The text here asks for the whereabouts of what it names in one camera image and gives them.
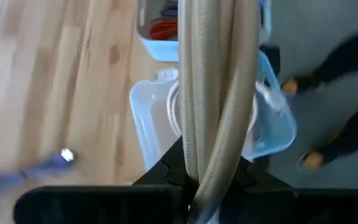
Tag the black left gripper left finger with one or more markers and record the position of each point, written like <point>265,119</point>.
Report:
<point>169,168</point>

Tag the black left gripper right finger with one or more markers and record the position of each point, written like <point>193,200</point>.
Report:
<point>253,177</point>

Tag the clear plastic bin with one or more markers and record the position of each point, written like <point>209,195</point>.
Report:
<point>154,124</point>
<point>160,49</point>

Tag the person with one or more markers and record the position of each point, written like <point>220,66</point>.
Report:
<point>346,62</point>

